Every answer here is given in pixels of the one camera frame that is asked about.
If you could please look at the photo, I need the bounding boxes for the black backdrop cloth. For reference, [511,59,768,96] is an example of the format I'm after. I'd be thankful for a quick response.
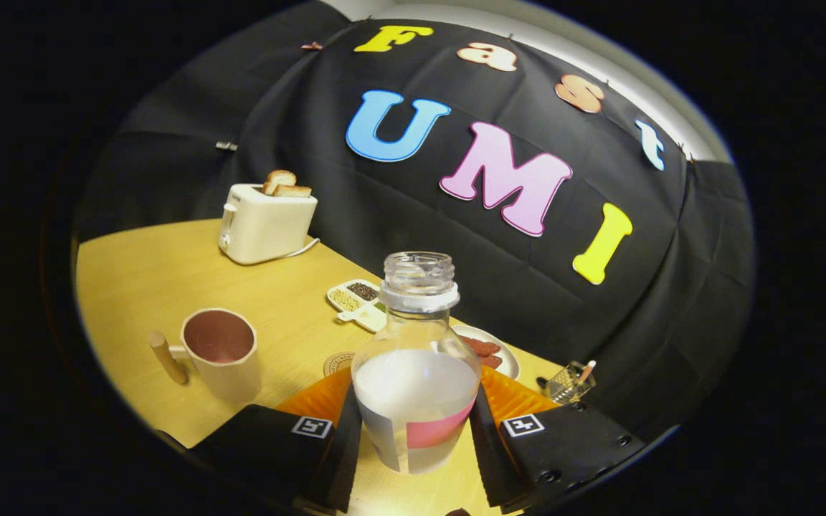
[72,7,756,441]

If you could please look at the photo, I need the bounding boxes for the white round plate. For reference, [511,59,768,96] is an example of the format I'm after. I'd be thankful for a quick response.
[451,324,521,381]

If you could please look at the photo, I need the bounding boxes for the round cork coaster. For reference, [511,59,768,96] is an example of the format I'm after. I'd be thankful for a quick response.
[323,351,358,378]

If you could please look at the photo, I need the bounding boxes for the small wire basket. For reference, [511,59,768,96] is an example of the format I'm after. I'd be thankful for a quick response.
[546,360,597,406]

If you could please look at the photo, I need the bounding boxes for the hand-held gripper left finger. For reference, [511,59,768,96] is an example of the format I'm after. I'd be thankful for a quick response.
[191,367,364,514]

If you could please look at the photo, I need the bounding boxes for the cream cup with wooden handle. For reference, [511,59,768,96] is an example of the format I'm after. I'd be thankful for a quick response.
[149,308,262,403]

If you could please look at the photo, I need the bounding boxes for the white divided seed dish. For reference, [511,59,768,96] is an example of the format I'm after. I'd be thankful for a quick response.
[326,279,389,333]

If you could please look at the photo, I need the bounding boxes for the clear juice bottle pink label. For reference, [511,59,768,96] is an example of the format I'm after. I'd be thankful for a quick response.
[351,251,483,476]

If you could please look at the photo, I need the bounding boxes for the wooden table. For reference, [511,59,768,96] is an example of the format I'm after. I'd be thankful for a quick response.
[75,219,564,516]

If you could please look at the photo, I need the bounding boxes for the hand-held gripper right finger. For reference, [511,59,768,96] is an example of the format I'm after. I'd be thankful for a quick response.
[469,365,647,514]

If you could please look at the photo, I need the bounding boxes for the white toaster cable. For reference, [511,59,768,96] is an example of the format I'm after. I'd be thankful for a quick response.
[280,237,321,260]

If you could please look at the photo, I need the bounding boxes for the white toaster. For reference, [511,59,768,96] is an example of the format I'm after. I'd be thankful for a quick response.
[218,183,318,266]

